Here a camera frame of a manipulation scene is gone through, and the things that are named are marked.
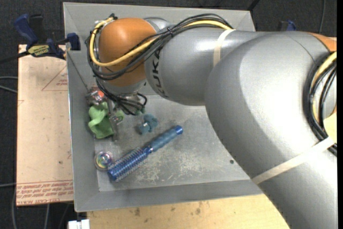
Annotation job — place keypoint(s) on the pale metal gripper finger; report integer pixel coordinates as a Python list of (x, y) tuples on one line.
[(115, 130)]

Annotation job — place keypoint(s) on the green cloth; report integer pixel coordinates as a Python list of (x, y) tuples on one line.
[(100, 126)]

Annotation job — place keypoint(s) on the small teal toy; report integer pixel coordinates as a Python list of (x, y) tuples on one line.
[(147, 124)]

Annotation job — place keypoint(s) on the silver and orange small object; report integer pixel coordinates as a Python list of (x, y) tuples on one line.
[(95, 97)]

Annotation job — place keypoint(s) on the blue hairbrush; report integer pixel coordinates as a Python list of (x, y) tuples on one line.
[(144, 151)]

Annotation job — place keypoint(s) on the brown cardboard board, red print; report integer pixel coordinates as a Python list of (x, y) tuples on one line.
[(43, 126)]

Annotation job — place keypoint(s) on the grey metal bin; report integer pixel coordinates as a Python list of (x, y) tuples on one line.
[(187, 158)]

